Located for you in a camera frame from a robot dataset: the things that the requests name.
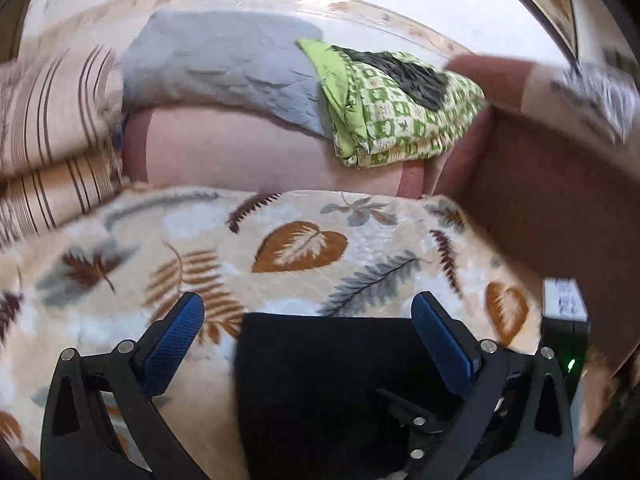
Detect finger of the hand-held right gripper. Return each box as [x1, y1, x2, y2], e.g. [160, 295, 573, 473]
[400, 430, 483, 478]
[374, 386, 458, 435]

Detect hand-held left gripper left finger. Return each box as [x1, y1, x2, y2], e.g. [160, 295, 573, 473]
[40, 291, 207, 480]

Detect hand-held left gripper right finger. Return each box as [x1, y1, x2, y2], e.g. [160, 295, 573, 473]
[410, 291, 576, 480]

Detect black pants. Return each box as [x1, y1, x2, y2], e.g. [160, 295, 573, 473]
[234, 312, 481, 480]

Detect leaf print fleece blanket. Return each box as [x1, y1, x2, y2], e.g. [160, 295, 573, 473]
[0, 187, 547, 480]

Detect pink and brown sofa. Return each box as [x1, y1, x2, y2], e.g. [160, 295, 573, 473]
[122, 54, 640, 361]

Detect green patterned cloth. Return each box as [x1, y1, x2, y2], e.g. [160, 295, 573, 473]
[296, 37, 489, 169]

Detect white printed cloth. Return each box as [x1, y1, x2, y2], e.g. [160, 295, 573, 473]
[547, 57, 638, 143]

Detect striped floral beige quilt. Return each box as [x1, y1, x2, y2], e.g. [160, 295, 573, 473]
[0, 44, 132, 253]

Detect black crumpled cloth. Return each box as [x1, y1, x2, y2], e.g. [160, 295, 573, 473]
[331, 45, 452, 111]

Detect grey quilted cover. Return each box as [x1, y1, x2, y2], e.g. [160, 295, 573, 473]
[119, 9, 332, 138]

